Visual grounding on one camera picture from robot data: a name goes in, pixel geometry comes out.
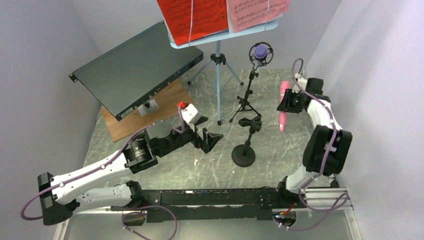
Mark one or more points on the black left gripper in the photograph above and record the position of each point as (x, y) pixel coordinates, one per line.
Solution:
(209, 140)

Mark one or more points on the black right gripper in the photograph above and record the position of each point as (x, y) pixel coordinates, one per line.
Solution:
(285, 105)

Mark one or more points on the pink microphone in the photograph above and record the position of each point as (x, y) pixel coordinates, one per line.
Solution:
(282, 117)

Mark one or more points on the black round-base mic stand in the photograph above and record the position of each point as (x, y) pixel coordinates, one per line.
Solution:
(243, 155)

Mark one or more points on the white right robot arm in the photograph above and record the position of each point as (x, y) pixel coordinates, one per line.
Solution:
(328, 146)

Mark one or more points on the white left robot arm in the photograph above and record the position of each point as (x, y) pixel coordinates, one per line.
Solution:
(77, 191)

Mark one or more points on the black tripod mic stand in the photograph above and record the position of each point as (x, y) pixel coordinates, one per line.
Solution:
(244, 104)

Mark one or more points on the purple microphone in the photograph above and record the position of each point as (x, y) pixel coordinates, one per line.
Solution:
(260, 54)

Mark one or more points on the light blue music stand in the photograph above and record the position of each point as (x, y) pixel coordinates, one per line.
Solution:
(219, 58)

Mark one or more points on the brown wooden board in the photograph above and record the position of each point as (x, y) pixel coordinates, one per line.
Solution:
(164, 106)

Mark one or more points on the dark grey rack unit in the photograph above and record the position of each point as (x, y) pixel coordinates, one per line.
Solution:
(132, 73)

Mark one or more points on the pink sheet music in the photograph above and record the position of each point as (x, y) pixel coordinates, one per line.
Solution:
(244, 14)

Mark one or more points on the red sheet music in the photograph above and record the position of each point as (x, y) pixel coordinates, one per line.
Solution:
(190, 20)

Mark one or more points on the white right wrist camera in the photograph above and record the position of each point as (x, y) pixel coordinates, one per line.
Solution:
(302, 82)

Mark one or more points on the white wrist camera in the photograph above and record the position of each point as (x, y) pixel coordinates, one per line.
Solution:
(302, 82)
(189, 112)

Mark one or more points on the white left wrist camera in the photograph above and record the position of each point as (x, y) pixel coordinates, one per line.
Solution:
(189, 112)

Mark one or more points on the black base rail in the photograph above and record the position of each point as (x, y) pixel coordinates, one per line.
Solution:
(215, 204)

